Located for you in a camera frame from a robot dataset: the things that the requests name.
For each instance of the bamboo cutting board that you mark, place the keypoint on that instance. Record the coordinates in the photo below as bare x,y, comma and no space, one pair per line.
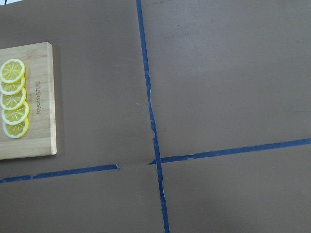
40,138

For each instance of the lemon slice one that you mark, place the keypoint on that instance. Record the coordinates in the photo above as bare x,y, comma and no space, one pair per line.
16,131

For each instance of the lemon slice two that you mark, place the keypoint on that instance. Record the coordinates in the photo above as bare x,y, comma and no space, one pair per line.
16,116

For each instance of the lemon slice four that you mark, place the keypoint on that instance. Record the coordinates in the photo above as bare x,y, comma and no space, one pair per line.
12,88

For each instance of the lemon slice three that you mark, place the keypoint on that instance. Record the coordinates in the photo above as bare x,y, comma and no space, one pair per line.
12,102

